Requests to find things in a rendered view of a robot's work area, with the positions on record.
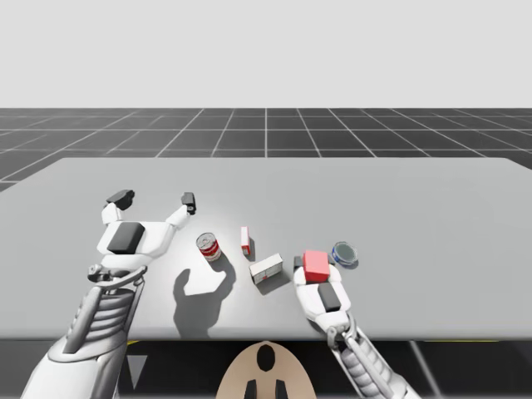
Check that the red and white carton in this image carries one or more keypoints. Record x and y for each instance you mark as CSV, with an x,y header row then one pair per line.
x,y
266,270

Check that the blue flat can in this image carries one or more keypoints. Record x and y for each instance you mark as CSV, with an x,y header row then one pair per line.
x,y
345,253

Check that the small red carton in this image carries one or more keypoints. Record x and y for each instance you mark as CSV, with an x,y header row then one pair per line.
x,y
245,243

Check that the tan robot part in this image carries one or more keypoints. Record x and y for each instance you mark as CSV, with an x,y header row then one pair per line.
x,y
237,382

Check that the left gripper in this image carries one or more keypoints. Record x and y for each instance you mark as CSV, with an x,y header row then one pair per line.
x,y
154,239

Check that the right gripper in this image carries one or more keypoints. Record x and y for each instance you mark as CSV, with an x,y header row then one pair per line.
x,y
309,301

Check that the red cube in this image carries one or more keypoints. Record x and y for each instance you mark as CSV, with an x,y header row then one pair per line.
x,y
316,268

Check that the red and white can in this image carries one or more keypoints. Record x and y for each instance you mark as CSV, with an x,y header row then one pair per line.
x,y
209,248

